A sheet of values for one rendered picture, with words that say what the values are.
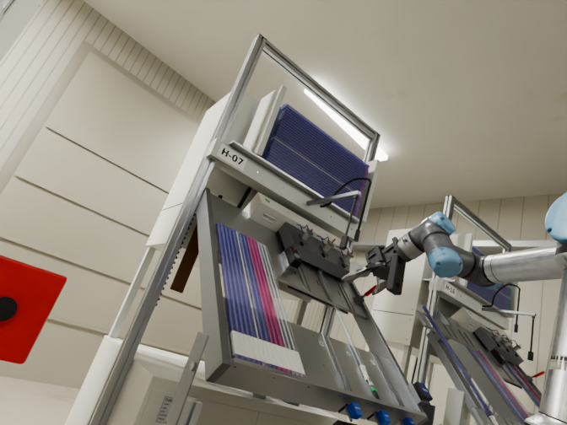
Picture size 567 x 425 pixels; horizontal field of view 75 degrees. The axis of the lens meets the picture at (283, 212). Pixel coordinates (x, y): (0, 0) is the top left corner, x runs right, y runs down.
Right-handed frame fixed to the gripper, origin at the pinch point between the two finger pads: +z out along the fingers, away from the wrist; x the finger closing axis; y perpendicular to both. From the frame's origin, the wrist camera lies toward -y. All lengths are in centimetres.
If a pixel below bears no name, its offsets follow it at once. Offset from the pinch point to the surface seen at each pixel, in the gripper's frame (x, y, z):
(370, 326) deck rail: -19.0, -1.7, 11.3
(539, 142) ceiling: -204, 180, -84
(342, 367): 8.9, -25.3, 6.0
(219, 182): 40, 49, 22
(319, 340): 14.5, -18.3, 7.5
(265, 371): 39, -35, 2
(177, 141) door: 19, 259, 141
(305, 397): 23.9, -35.8, 6.3
